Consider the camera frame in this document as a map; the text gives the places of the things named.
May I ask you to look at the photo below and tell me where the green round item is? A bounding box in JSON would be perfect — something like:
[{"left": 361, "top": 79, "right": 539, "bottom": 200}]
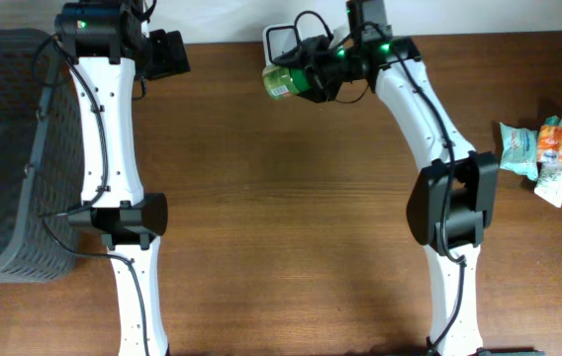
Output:
[{"left": 262, "top": 65, "right": 312, "bottom": 100}]

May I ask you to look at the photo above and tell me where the teal wet wipes pack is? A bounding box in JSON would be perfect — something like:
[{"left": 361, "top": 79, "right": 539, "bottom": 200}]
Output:
[{"left": 500, "top": 123, "right": 538, "bottom": 181}]

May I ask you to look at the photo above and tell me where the small teal tissue pack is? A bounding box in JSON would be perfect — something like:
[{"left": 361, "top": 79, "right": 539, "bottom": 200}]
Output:
[{"left": 544, "top": 116, "right": 560, "bottom": 127}]

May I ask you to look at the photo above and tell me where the orange tissue pack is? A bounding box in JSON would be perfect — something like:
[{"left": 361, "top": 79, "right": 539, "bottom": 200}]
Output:
[{"left": 537, "top": 125, "right": 562, "bottom": 164}]

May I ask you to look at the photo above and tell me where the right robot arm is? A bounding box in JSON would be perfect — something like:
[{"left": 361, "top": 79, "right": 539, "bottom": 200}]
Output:
[{"left": 262, "top": 1, "right": 499, "bottom": 355}]

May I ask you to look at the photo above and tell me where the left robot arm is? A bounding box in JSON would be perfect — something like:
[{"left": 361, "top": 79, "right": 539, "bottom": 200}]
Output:
[{"left": 53, "top": 1, "right": 190, "bottom": 356}]

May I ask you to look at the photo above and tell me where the white barcode scanner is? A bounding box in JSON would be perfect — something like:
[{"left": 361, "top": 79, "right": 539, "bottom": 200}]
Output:
[{"left": 262, "top": 23, "right": 303, "bottom": 66}]

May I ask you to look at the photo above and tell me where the grey plastic mesh basket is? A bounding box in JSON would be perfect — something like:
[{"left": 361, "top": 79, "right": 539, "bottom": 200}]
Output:
[{"left": 0, "top": 30, "right": 84, "bottom": 283}]

